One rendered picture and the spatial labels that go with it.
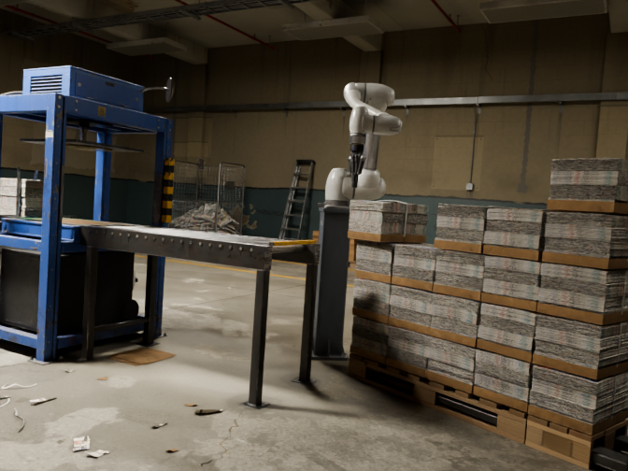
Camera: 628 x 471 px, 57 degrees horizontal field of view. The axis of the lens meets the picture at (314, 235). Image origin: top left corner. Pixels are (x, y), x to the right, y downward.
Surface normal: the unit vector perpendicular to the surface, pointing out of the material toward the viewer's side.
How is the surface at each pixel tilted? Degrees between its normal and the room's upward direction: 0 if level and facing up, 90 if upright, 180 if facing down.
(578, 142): 90
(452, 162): 90
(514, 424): 90
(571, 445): 90
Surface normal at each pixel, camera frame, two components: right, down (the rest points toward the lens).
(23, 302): -0.48, 0.01
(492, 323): -0.76, -0.03
